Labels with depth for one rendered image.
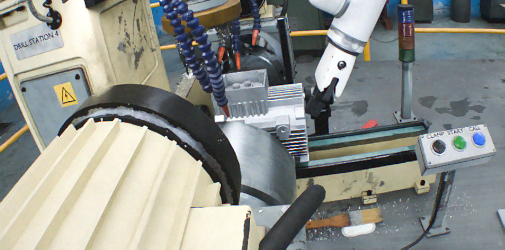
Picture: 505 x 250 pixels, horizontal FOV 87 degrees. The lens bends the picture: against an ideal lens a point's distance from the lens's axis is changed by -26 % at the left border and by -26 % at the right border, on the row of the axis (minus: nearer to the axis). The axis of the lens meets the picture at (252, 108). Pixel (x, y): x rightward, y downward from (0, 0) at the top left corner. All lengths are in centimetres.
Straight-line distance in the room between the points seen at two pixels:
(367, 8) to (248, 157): 36
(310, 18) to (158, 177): 382
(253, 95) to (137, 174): 58
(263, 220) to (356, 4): 44
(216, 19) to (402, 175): 61
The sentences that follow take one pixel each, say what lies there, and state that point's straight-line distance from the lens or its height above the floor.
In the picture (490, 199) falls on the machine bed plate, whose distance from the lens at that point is 101.
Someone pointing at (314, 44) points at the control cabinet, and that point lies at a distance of 408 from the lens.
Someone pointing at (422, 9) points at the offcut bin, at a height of 25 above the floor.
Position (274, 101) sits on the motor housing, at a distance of 79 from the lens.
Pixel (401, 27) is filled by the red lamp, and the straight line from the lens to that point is 114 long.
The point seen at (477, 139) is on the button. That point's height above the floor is 107.
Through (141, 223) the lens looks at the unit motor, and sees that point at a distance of 19.
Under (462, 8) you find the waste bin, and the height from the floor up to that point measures 25.
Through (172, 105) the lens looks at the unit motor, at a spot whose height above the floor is 135.
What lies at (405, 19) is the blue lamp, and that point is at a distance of 112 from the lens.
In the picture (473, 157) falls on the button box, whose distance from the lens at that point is 71.
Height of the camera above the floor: 146
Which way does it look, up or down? 27 degrees down
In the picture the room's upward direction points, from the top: 11 degrees counter-clockwise
